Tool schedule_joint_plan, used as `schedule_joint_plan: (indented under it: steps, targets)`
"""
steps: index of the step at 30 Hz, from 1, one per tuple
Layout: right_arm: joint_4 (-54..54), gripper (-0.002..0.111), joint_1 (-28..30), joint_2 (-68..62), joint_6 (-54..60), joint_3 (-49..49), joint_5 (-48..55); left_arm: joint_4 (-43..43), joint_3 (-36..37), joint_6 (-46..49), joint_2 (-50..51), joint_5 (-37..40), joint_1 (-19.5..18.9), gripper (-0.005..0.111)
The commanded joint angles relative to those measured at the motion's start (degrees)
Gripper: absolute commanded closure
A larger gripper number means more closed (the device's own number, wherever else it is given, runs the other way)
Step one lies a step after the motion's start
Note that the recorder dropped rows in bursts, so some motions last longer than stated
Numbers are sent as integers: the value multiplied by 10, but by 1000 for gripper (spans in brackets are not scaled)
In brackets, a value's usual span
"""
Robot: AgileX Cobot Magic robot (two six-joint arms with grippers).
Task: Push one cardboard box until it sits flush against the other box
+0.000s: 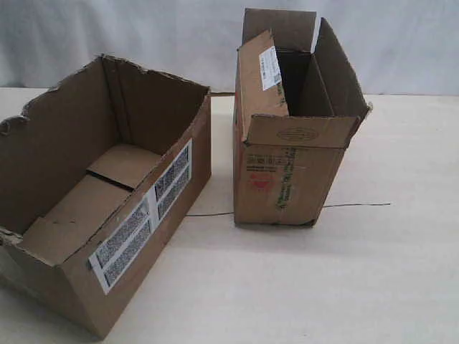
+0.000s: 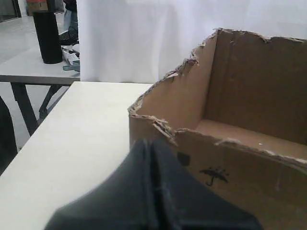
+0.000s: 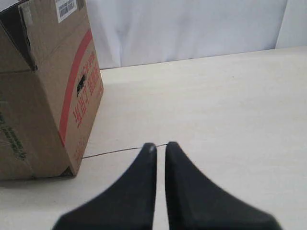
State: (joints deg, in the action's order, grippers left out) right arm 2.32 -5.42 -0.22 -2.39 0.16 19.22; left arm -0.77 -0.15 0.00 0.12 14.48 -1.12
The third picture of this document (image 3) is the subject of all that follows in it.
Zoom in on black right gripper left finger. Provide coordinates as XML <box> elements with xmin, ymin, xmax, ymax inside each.
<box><xmin>53</xmin><ymin>143</ymin><xmax>157</xmax><ymax>230</ymax></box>

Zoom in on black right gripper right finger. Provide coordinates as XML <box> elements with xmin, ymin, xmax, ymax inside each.
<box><xmin>165</xmin><ymin>142</ymin><xmax>282</xmax><ymax>230</ymax></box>

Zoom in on brown cardboard box red print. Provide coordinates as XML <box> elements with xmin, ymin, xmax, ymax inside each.
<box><xmin>0</xmin><ymin>0</ymin><xmax>104</xmax><ymax>180</ymax></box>

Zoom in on white backdrop curtain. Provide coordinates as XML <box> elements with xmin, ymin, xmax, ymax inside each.
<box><xmin>86</xmin><ymin>0</ymin><xmax>307</xmax><ymax>69</ymax></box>

